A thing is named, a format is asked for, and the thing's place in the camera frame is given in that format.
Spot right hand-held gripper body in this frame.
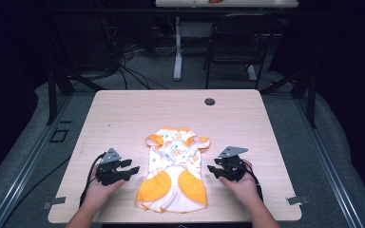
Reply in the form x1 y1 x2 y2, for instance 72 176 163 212
218 145 249 182

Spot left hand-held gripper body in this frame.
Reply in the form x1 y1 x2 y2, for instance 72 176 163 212
95 147 125 187

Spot orange and white printed garment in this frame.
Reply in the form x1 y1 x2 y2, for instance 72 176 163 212
135 125 212 214

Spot person's left hand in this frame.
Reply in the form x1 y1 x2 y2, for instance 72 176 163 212
83 163 125 209

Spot person's right hand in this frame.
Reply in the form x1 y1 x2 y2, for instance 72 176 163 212
218 159 261 209

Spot white desk leg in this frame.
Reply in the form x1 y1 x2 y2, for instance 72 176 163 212
246 64 259 82
172 15 184 82

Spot black folding chair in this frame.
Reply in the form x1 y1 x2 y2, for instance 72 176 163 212
203 11 281 90

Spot white background desk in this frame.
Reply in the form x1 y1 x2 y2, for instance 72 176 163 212
154 0 299 9

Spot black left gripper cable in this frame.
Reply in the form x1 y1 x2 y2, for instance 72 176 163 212
78 152 107 208

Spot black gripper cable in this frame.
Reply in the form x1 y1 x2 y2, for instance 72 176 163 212
242 161 264 202
78 152 107 208

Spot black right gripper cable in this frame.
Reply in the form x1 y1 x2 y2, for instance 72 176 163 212
242 161 264 202

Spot grey metal table bracket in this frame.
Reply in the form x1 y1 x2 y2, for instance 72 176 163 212
42 196 67 211
285 195 310 206

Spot aluminium floor rail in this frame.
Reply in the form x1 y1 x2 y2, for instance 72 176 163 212
294 96 365 228
0 94 74 228

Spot black floor cables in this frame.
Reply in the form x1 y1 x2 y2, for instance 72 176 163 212
115 42 169 91

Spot black metal frame stand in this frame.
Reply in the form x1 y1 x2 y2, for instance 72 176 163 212
259 67 318 129
45 61 106 126

